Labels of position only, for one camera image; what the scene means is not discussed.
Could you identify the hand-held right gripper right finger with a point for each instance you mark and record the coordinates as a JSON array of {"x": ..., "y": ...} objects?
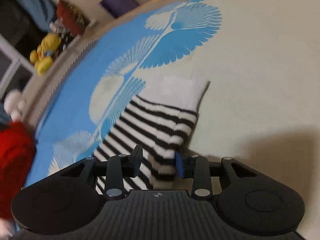
[{"x": 180, "y": 165}]

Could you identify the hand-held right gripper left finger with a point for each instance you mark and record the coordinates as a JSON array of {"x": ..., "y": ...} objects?
[{"x": 137, "y": 163}]

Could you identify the black and white striped sweater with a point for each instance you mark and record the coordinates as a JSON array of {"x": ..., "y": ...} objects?
[{"x": 150, "y": 127}]

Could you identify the blue and white patterned blanket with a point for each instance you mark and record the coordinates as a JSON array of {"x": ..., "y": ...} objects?
[{"x": 250, "y": 80}]

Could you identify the red fuzzy cloth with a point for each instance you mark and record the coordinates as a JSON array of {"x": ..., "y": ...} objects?
[{"x": 15, "y": 165}]

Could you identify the white plush toy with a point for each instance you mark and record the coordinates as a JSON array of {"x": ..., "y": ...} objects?
[{"x": 13, "y": 103}]

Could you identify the yellow plush toy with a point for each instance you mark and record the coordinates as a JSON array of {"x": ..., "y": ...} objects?
[{"x": 45, "y": 51}]

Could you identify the red patterned cushion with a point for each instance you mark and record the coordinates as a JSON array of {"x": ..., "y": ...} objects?
[{"x": 71, "y": 17}]

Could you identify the purple cushion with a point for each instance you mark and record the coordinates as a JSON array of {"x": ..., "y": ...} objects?
[{"x": 120, "y": 1}]

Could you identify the blue hanging cloth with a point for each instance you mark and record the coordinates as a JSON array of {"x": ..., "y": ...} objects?
[{"x": 32, "y": 2}]

